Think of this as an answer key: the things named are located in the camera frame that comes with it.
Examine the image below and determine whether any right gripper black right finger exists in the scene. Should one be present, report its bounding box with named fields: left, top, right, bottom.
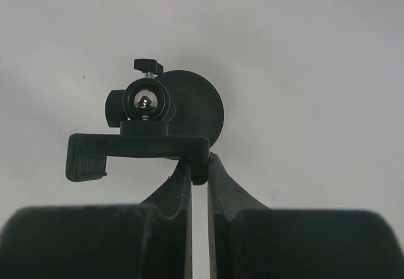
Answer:
left=208, top=154, right=403, bottom=278

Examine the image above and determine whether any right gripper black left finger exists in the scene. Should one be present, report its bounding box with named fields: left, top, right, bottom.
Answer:
left=1, top=161, right=193, bottom=278

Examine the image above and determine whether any black clamp phone stand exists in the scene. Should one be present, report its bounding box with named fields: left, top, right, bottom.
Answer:
left=66, top=59, right=225, bottom=186

